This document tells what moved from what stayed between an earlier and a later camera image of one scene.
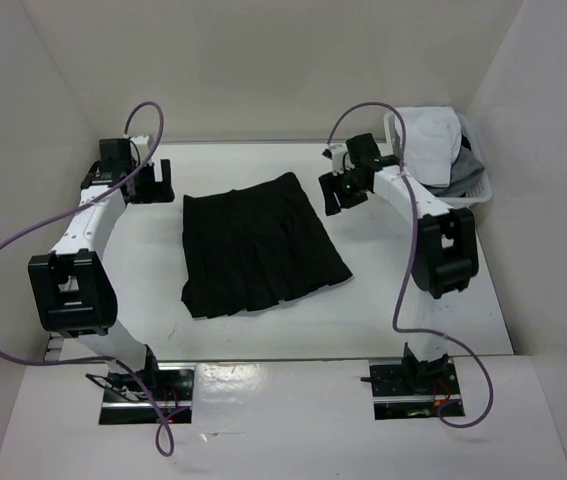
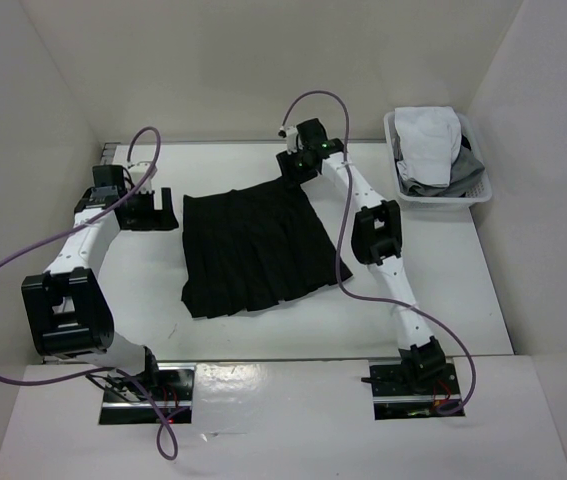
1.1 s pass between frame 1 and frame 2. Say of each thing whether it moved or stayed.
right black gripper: moved
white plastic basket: stayed
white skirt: stayed
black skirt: stayed
